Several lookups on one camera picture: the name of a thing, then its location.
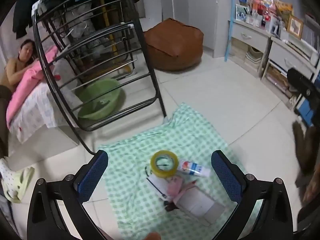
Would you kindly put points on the wooden picture frame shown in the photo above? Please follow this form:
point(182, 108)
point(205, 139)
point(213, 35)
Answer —
point(295, 27)

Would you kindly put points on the plastic wrapped gift basket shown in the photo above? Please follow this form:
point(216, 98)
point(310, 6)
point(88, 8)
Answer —
point(262, 0)

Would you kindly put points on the pink printed pouch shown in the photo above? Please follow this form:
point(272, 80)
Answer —
point(175, 186)

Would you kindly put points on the person's right forearm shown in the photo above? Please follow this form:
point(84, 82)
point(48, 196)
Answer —
point(307, 150)

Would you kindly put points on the dark hanging jacket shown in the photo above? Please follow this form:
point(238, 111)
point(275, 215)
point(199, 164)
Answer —
point(25, 15)

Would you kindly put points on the yellow tape roll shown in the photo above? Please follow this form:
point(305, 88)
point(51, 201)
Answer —
point(160, 173)

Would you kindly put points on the white desk with drawers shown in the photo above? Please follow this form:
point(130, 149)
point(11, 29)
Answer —
point(250, 36)

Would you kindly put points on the light blue pole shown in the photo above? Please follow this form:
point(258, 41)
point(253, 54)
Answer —
point(230, 30)

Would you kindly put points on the brown bean bag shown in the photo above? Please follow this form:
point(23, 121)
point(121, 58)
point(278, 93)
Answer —
point(172, 45)

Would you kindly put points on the pink blanket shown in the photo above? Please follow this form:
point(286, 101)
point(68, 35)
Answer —
point(27, 82)

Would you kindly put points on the yellow box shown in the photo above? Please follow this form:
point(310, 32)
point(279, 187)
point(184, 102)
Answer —
point(285, 8)

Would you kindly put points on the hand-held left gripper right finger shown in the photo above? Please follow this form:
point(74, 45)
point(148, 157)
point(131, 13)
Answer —
point(226, 177)

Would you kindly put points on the green checked cloth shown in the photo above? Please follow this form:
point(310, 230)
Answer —
point(195, 135)

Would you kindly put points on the yellow pole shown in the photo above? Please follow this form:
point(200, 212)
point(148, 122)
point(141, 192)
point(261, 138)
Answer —
point(108, 30)

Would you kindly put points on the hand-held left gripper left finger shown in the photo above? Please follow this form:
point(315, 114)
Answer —
point(92, 177)

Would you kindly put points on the green plastic basin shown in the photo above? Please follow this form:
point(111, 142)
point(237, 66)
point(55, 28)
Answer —
point(105, 110)

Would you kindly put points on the photo card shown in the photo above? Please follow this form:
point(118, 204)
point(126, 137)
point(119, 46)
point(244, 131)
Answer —
point(241, 13)

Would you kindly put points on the pale green slipper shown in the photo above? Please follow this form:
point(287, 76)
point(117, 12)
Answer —
point(20, 182)

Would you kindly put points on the pink box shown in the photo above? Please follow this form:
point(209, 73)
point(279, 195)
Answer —
point(187, 190)

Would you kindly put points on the white bottle with blue label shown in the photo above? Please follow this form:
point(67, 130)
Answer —
point(197, 170)

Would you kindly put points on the black metal drying rack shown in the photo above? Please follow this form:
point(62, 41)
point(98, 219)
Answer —
point(146, 55)

